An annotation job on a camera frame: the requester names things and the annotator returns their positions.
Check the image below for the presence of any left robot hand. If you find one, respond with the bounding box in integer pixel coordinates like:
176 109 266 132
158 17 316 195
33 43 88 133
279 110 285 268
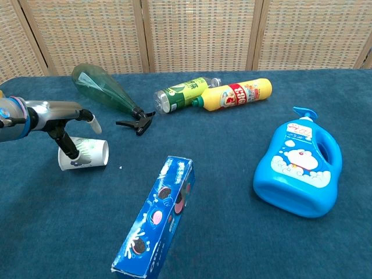
25 100 103 168

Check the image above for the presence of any white floral paper cup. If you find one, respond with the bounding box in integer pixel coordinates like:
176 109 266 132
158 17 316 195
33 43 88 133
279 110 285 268
58 138 110 171

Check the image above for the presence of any green spray bottle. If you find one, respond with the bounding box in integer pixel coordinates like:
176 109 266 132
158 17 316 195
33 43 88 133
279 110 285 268
71 63 156 137

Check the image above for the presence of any green label clear bottle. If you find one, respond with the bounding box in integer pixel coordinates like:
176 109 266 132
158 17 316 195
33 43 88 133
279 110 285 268
153 76 223 115

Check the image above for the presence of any blue cookie box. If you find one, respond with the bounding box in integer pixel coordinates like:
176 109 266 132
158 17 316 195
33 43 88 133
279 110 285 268
111 155 195 279

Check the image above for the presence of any woven folding screen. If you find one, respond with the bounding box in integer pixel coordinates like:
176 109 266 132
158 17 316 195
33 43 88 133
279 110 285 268
0 0 372 85

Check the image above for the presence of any blue table cloth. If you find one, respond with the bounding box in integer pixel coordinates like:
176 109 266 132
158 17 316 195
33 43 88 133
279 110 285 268
0 68 372 279

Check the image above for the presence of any yellow dish soap bottle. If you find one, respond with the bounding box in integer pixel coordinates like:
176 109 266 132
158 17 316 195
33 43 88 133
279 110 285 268
191 77 273 112

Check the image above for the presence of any blue cartoon detergent jug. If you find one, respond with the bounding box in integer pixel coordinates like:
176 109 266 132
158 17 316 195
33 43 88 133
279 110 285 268
252 106 342 219

